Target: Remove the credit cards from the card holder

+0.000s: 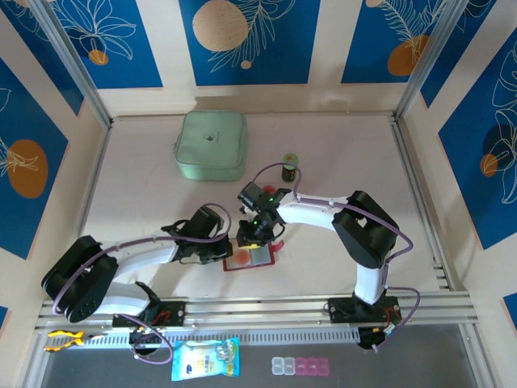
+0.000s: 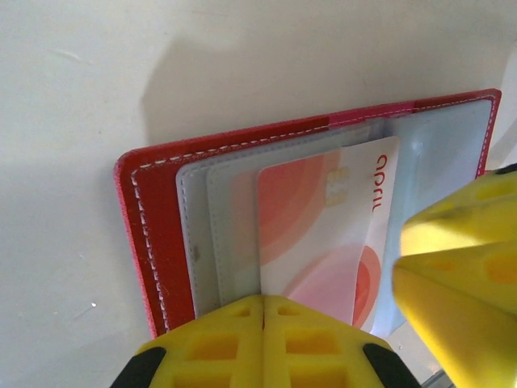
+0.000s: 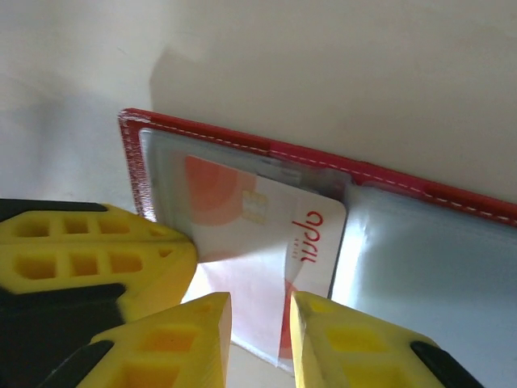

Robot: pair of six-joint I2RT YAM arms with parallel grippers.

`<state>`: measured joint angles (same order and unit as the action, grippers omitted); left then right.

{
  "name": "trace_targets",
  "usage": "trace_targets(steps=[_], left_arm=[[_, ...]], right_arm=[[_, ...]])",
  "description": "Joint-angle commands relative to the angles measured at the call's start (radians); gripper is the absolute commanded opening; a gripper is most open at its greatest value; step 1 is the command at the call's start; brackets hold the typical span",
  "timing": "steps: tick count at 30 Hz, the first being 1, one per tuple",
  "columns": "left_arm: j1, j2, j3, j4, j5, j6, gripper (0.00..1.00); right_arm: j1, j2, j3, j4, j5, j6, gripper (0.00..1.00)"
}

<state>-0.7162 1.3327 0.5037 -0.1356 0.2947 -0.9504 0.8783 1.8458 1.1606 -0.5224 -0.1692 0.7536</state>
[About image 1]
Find red card holder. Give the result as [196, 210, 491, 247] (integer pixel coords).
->
[221, 238, 285, 272]

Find small green-lid jar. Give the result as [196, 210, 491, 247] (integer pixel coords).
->
[280, 152, 301, 182]

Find green zip pouch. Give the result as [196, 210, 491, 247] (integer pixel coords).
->
[173, 110, 248, 182]

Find blue snack packet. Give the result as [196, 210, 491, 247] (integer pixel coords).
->
[170, 337, 241, 382]

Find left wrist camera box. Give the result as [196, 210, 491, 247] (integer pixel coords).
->
[189, 205, 224, 238]

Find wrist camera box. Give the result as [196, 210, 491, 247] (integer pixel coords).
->
[189, 205, 224, 238]
[237, 182, 267, 211]

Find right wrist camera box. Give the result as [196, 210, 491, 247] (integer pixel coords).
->
[237, 182, 267, 211]

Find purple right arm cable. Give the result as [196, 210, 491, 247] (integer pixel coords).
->
[250, 162, 422, 352]

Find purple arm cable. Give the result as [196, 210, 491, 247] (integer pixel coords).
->
[250, 162, 422, 352]
[52, 201, 233, 366]

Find aluminium rail beam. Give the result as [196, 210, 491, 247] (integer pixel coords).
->
[34, 291, 481, 335]

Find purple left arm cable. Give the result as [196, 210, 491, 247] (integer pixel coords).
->
[52, 201, 233, 366]

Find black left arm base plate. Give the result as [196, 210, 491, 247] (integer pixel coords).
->
[111, 301, 187, 328]

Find slotted grey cable duct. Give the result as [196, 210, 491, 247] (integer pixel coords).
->
[44, 327, 361, 352]

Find black connector block with wires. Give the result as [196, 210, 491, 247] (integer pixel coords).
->
[128, 325, 163, 356]
[357, 323, 401, 352]

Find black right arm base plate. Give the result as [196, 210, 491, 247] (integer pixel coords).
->
[326, 297, 403, 324]

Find aluminium side rail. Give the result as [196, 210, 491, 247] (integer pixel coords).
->
[72, 120, 115, 247]
[389, 116, 456, 293]

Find yellow-handled pliers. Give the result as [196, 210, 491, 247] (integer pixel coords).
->
[44, 329, 109, 353]

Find aluminium corner post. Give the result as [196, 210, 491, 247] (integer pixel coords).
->
[393, 0, 476, 124]
[27, 0, 114, 129]

